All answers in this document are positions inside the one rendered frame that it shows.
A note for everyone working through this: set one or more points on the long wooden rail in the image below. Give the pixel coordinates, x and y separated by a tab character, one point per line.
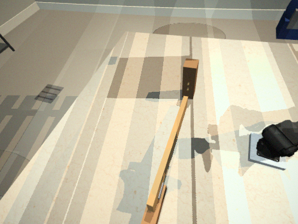
159	179

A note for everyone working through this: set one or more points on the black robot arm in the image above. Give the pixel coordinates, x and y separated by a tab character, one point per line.
279	139

